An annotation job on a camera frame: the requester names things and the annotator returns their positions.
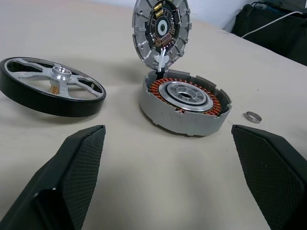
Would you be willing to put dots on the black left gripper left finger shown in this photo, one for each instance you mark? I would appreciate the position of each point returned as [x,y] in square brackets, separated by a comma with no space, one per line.
[72,172]

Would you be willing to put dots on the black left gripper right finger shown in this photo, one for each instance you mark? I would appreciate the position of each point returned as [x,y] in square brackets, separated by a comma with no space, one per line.
[271,172]

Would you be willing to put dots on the black rimmed silver rotor wheel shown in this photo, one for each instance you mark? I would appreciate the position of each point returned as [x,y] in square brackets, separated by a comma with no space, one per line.
[72,109]

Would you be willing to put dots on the small black object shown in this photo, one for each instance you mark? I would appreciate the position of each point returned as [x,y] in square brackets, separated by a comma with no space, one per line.
[182,124]

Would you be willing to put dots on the grey tape roll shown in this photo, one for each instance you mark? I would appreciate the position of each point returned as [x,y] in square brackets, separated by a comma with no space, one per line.
[144,48]

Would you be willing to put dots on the black equipment case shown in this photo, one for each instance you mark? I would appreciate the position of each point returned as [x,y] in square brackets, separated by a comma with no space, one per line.
[275,36]

